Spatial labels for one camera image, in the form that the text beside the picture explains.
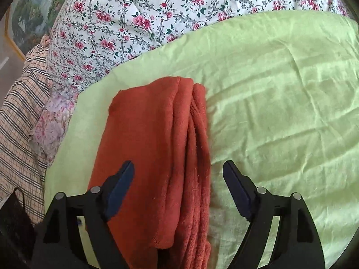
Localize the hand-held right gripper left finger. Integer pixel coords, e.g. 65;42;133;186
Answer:
32;160;135;269

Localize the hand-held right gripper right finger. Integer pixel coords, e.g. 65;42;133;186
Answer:
222;160;327;269

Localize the orange knit sweater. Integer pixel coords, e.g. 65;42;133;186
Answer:
87;76;214;269

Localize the pastel floral ruffled pillow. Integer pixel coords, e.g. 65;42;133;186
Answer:
28;88;79;169

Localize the light green bed sheet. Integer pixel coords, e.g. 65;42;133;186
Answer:
43;10;359;269

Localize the black bag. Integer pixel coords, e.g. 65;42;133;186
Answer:
0;187;38;261

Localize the plaid checked blanket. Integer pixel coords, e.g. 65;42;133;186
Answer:
0;43;54;227

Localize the white floral quilt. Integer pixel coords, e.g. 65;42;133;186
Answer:
46;0;351;96

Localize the framed landscape wall picture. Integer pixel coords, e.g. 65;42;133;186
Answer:
6;0;85;62

